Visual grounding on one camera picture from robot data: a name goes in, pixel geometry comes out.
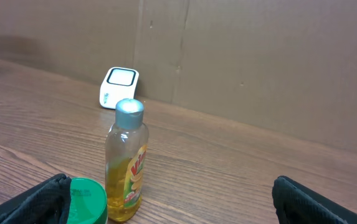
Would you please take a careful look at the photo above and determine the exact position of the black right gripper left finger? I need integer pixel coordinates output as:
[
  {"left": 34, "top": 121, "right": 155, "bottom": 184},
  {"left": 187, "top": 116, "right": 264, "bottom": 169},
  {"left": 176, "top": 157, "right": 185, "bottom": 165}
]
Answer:
[{"left": 0, "top": 174, "right": 72, "bottom": 224}]

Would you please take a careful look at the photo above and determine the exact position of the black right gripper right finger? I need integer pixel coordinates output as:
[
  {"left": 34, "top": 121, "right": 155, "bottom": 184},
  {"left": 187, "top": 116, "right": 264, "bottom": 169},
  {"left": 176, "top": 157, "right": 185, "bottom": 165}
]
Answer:
[{"left": 272, "top": 175, "right": 357, "bottom": 224}]

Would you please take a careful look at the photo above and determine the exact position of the green lid white jar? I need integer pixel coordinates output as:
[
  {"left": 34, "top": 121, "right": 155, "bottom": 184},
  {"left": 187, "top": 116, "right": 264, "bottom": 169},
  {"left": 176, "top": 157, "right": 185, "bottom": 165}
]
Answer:
[{"left": 67, "top": 177, "right": 108, "bottom": 224}]

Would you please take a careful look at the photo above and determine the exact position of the yellow liquid bottle grey cap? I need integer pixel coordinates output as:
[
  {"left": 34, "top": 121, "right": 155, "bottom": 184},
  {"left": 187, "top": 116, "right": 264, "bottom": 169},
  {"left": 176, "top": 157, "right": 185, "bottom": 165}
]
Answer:
[{"left": 105, "top": 99, "right": 149, "bottom": 222}]

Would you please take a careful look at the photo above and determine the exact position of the white barcode scanner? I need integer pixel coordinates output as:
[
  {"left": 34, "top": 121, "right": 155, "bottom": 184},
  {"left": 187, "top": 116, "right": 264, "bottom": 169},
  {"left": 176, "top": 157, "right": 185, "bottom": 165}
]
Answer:
[{"left": 99, "top": 67, "right": 139, "bottom": 110}]

